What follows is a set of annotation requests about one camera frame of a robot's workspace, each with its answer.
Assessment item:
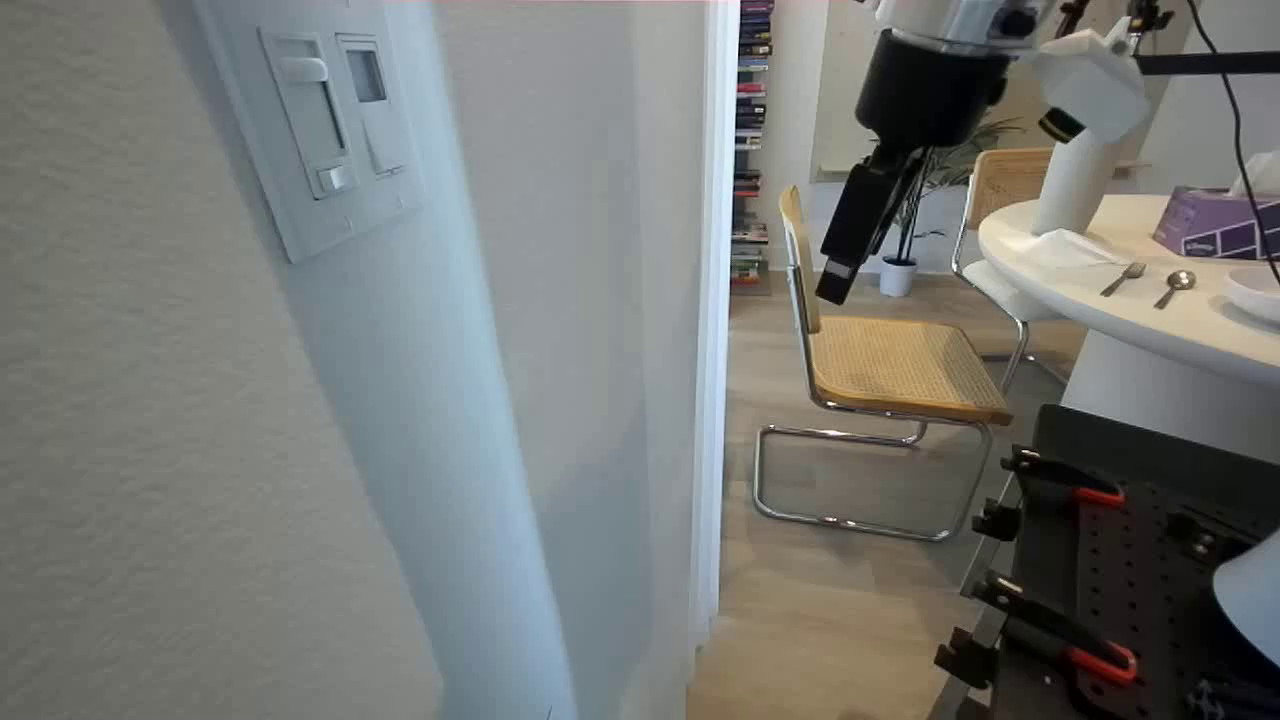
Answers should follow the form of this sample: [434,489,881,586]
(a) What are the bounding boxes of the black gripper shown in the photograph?
[812,26,1012,306]

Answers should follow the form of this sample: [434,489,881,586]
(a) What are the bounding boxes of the white rounded robot base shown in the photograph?
[1210,527,1280,672]

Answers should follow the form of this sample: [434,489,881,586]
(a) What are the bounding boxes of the green potted palm plant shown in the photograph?
[883,133,991,271]

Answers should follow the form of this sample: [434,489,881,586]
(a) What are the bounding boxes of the white plant pot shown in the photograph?
[876,256,922,301]

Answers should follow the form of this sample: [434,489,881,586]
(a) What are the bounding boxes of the bookshelf with books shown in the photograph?
[730,0,777,292]

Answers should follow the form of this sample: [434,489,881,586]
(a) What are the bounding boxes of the cane seat chrome chair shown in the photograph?
[748,178,1018,546]

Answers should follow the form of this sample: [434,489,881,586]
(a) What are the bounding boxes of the white seat cane back chair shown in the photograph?
[948,140,1093,390]

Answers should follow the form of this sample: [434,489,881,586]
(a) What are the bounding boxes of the white napkin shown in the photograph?
[1018,229,1130,292]

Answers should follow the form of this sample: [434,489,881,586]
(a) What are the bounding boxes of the silver fork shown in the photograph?
[1096,260,1151,301]

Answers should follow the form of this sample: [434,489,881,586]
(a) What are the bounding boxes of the silver spoon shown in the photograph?
[1151,268,1199,313]

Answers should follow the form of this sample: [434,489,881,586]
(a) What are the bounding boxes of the white round table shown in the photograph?
[975,190,1280,465]

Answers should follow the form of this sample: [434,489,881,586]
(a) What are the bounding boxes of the purple tissue box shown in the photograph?
[1151,185,1280,263]

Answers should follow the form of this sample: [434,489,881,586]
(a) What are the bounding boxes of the black red handle clamp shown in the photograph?
[934,571,1150,695]
[973,445,1131,542]

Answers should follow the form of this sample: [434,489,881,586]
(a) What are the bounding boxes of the black hanging cable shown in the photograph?
[1182,0,1280,286]

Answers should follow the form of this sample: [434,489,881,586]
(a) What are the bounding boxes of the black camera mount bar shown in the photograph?
[1102,0,1280,86]

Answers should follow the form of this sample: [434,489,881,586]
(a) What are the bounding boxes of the small black bracket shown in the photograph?
[1163,511,1258,565]

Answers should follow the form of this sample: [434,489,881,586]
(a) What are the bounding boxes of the white wall switch plate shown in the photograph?
[195,0,434,268]

